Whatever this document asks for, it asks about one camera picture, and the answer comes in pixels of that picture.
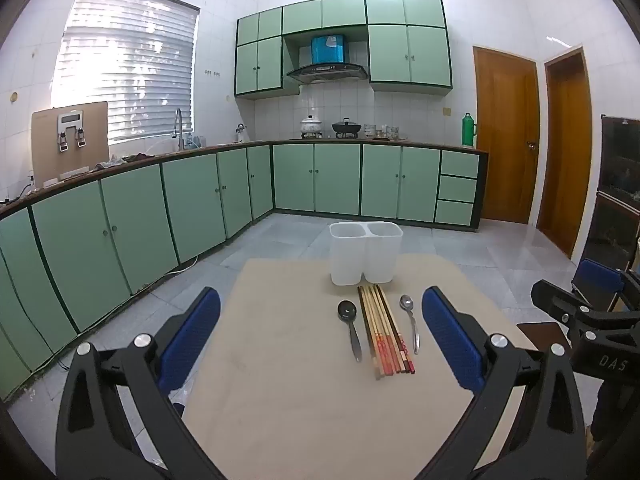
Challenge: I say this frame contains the white window blinds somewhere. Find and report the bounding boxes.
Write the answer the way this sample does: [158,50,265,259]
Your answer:
[51,0,201,146]

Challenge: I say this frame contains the silver metal spoon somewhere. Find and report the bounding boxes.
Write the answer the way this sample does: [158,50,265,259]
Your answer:
[399,294,421,356]

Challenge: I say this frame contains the grey metal clamp fixture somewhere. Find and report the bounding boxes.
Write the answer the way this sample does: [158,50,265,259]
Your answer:
[56,110,87,152]

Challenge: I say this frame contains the clear plastic bag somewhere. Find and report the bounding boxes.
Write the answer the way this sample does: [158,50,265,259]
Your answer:
[167,375,201,413]

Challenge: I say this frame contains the long green base cabinet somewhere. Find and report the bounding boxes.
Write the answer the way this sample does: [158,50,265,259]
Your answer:
[0,142,275,403]

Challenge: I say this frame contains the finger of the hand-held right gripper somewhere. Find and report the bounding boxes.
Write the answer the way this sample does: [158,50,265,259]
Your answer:
[531,280,598,333]
[572,259,640,311]

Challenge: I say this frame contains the green thermos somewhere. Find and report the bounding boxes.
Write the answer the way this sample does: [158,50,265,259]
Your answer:
[460,112,478,148]

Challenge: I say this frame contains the white double utensil holder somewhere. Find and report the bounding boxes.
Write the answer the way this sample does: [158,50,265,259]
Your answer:
[329,221,404,286]

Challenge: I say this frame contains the cluster of glass jars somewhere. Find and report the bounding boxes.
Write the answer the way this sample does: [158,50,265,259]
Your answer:
[362,124,408,142]

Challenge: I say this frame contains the black display cabinet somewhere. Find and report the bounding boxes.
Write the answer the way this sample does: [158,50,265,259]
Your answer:
[582,114,640,271]

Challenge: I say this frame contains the range hood with blue chimney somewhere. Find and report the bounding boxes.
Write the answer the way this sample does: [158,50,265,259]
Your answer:
[286,33,369,86]

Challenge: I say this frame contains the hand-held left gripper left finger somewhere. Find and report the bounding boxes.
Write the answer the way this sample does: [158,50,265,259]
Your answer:
[55,286,228,480]

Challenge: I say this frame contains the green base cabinet with drawers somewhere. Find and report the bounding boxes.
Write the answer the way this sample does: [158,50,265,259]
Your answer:
[270,141,488,233]

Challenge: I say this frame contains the brown cardboard panel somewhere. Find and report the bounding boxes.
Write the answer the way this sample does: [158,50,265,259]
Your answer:
[31,101,109,186]

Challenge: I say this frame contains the black spoon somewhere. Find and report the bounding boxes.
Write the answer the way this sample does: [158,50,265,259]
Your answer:
[337,300,363,363]

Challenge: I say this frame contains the dark brown stool seat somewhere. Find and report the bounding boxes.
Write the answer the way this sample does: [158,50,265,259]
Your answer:
[516,321,573,358]

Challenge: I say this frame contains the brown wooden door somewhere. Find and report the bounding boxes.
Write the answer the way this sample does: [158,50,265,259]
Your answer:
[536,46,594,261]
[472,45,542,226]

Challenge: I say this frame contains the black wok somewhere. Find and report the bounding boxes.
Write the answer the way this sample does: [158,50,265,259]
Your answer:
[331,117,361,138]

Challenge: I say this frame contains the dark brown red-tipped chopstick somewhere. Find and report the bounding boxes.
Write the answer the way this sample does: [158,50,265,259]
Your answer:
[382,283,418,373]
[378,284,412,374]

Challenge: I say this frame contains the chrome kitchen faucet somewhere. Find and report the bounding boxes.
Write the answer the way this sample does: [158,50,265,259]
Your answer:
[172,108,187,152]

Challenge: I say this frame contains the green wall cabinets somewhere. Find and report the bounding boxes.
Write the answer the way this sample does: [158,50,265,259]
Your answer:
[234,0,454,101]

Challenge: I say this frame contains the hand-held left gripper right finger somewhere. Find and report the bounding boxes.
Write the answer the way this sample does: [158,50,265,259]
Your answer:
[415,286,587,480]

